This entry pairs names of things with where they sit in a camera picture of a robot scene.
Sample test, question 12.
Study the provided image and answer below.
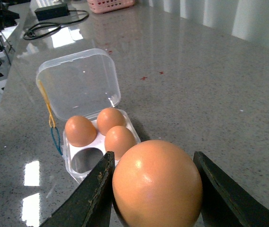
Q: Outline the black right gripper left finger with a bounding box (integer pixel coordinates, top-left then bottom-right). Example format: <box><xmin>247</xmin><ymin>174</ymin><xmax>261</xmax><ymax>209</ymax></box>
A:
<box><xmin>41</xmin><ymin>151</ymin><xmax>115</xmax><ymax>227</ymax></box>

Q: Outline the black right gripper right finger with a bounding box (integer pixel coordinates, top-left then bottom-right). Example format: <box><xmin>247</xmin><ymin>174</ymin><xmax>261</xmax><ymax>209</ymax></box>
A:
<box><xmin>193</xmin><ymin>151</ymin><xmax>269</xmax><ymax>227</ymax></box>

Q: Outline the brown egg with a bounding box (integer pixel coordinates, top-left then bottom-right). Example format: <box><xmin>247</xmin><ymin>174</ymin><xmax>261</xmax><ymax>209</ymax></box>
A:
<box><xmin>112</xmin><ymin>140</ymin><xmax>203</xmax><ymax>227</ymax></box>

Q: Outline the brown egg box right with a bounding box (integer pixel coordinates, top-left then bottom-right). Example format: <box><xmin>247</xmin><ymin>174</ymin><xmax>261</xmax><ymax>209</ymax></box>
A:
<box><xmin>105</xmin><ymin>126</ymin><xmax>137</xmax><ymax>160</ymax></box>

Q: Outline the brown egg box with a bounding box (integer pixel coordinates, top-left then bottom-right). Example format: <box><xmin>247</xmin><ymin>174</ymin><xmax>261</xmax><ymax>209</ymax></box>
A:
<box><xmin>97</xmin><ymin>107</ymin><xmax>126</xmax><ymax>136</ymax></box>
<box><xmin>105</xmin><ymin>126</ymin><xmax>137</xmax><ymax>160</ymax></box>
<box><xmin>65</xmin><ymin>115</ymin><xmax>97</xmax><ymax>147</ymax></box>

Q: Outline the brown egg box left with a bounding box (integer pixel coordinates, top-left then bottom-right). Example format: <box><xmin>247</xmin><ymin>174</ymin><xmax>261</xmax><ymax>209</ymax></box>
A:
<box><xmin>65</xmin><ymin>115</ymin><xmax>97</xmax><ymax>147</ymax></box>

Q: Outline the brown egg box far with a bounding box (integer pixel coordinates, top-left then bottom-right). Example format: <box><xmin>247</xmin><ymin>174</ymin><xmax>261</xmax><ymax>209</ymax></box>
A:
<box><xmin>97</xmin><ymin>107</ymin><xmax>126</xmax><ymax>136</ymax></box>

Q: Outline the clear plastic egg box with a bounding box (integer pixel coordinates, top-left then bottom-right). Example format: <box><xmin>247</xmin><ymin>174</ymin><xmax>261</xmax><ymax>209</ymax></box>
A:
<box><xmin>36</xmin><ymin>48</ymin><xmax>142</xmax><ymax>184</ymax></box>

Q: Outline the yellow and blue rubber band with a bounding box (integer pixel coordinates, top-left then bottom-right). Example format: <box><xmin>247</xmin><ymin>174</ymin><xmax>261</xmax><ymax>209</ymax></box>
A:
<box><xmin>38</xmin><ymin>80</ymin><xmax>63</xmax><ymax>156</ymax></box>

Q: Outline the black power adapter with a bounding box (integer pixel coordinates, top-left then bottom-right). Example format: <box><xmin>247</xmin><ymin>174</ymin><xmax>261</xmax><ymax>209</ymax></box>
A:
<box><xmin>34</xmin><ymin>3</ymin><xmax>70</xmax><ymax>21</ymax></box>

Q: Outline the pink plastic basket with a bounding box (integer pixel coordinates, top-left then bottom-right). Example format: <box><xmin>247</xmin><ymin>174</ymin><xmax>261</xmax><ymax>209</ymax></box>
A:
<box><xmin>87</xmin><ymin>0</ymin><xmax>135</xmax><ymax>14</ymax></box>

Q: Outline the black cable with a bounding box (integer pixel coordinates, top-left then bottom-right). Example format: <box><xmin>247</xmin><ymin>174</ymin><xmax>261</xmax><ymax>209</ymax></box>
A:
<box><xmin>22</xmin><ymin>9</ymin><xmax>90</xmax><ymax>41</ymax></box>

